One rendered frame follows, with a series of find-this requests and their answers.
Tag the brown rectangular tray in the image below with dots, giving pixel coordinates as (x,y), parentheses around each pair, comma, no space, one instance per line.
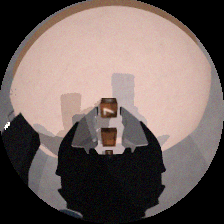
(109,136)

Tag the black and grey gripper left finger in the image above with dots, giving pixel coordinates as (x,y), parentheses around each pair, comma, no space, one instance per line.
(79,139)

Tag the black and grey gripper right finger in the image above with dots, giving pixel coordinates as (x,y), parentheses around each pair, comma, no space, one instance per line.
(139,138)

